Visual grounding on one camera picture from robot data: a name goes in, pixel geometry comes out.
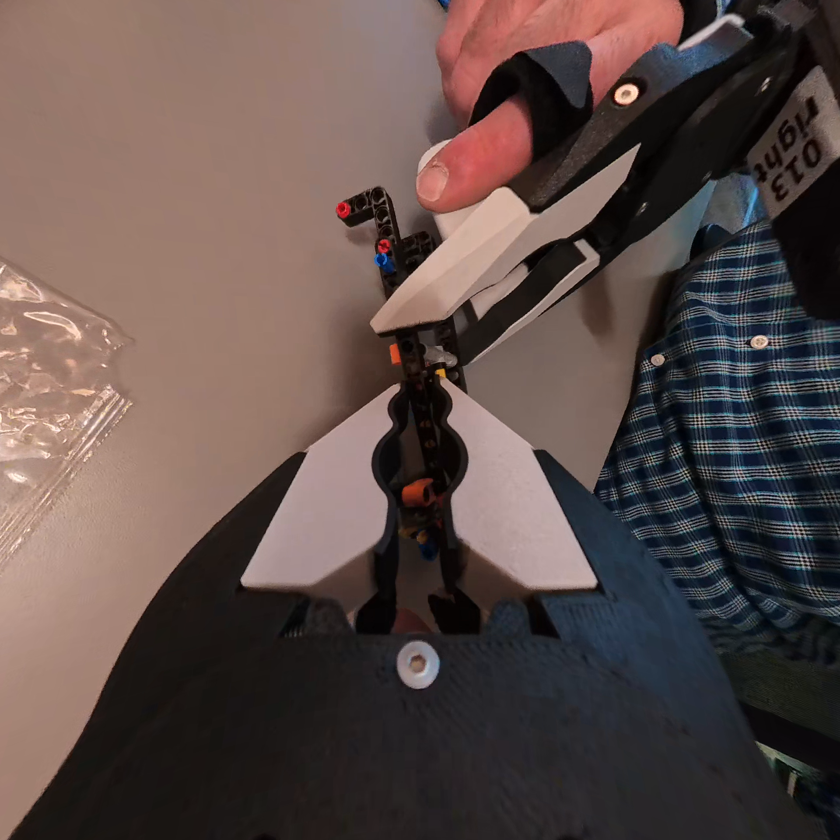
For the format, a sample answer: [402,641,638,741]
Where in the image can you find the black lego technic assembly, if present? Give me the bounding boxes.
[335,186,471,567]

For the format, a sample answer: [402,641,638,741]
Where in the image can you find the clear plastic bag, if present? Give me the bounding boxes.
[0,258,136,567]

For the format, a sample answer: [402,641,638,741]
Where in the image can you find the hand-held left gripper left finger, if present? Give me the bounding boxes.
[241,384,403,608]

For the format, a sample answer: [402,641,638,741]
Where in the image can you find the blue plaid shirt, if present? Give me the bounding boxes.
[593,222,840,840]

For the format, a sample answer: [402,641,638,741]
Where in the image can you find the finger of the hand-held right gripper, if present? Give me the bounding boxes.
[458,238,603,368]
[369,143,642,338]

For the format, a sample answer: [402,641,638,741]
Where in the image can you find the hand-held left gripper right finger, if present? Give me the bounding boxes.
[435,379,599,599]

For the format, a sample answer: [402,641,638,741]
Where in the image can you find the person's right hand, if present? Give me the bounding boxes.
[415,0,686,215]

